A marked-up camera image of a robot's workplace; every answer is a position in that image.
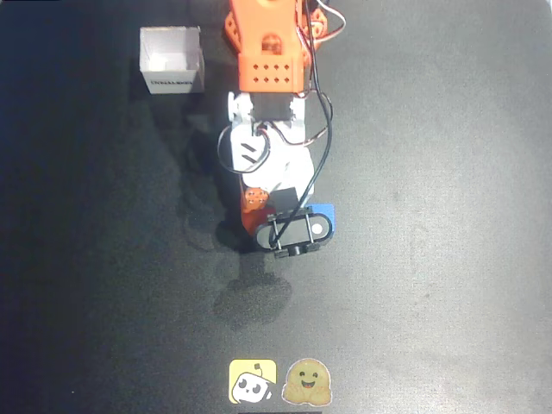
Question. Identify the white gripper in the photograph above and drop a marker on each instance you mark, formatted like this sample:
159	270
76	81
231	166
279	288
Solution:
255	201

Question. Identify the red cube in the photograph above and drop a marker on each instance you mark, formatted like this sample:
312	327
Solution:
249	223

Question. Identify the orange and white robot arm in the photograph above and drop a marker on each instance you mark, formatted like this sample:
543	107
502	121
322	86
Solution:
267	43

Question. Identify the blue cube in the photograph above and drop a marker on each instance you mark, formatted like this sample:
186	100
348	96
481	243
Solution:
325	211

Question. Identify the white cardboard box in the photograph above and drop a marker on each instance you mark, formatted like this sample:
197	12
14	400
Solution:
172	56

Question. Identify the black webcam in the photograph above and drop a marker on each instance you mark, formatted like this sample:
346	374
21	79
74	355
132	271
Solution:
293	233

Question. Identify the yellow robot sticker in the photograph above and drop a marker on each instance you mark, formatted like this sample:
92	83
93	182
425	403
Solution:
252	381

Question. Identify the smiling face sticker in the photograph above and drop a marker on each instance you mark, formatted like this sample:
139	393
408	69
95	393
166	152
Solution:
306	381

